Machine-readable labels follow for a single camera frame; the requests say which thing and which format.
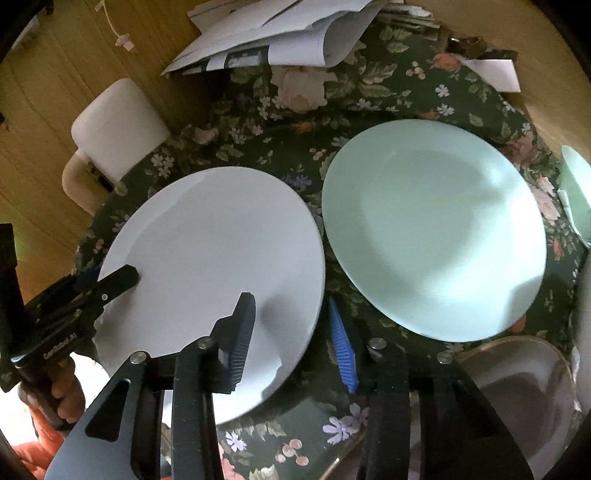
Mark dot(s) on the mint green bowl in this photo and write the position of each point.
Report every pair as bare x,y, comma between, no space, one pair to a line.
577,184

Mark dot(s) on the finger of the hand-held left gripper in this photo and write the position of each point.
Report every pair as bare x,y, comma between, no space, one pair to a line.
117,284
85,281

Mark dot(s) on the dark floral tablecloth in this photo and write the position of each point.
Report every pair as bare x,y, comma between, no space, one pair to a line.
277,138

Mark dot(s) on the person's left forearm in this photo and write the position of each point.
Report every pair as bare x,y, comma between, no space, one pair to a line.
37,452

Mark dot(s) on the pile of white papers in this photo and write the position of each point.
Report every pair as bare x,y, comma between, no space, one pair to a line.
258,37

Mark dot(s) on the stack of magazines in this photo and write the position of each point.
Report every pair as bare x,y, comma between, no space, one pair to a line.
411,14

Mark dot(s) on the white gold-rimmed bowl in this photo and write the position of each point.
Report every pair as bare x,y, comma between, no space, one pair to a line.
517,392

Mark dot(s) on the dark brown object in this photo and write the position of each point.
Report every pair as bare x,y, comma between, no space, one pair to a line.
464,45

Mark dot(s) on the white box with black top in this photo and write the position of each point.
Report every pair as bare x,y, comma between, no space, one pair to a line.
498,74

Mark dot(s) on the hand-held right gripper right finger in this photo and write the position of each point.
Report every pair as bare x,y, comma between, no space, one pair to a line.
344,355

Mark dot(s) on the person's left hand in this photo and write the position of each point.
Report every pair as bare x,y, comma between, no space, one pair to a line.
71,392

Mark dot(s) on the white plate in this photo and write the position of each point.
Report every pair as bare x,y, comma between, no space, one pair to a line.
207,254

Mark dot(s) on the mint green plate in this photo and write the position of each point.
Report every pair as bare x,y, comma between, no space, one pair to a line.
434,221

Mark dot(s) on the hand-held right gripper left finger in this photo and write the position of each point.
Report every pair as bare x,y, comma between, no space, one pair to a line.
240,341

